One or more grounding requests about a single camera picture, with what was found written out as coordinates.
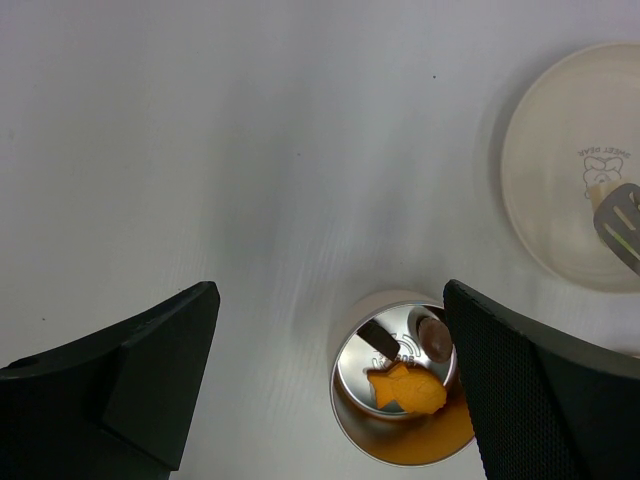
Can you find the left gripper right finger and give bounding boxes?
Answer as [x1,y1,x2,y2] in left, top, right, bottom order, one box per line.
[443,280,639,479]

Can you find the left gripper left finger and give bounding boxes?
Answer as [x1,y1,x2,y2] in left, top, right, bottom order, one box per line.
[1,281,220,479]

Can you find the orange fish-shaped food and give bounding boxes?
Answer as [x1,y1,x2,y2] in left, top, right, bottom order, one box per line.
[367,362,448,415]

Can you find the steel lunch box bowl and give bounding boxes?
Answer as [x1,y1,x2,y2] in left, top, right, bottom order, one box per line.
[329,290,475,467]

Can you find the metal serving tongs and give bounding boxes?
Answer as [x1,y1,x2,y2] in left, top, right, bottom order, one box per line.
[593,183,639,275]

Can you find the dark brown chocolate piece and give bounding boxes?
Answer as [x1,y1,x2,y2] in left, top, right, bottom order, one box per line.
[357,320,400,361]

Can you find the white cube food piece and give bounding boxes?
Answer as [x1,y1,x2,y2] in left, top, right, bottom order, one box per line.
[587,179,625,213]

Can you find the cream round plate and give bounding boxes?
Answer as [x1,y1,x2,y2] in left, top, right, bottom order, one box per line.
[501,43,639,293]

